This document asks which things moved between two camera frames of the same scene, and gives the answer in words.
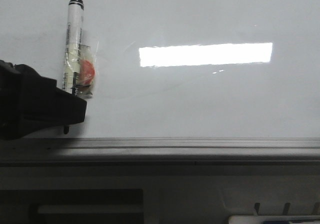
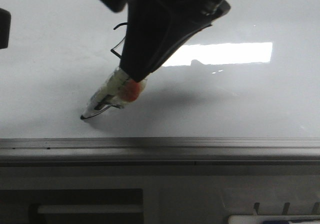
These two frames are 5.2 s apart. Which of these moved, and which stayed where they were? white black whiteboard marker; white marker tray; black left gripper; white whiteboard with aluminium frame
Moved: black left gripper; white black whiteboard marker
Stayed: white marker tray; white whiteboard with aluminium frame
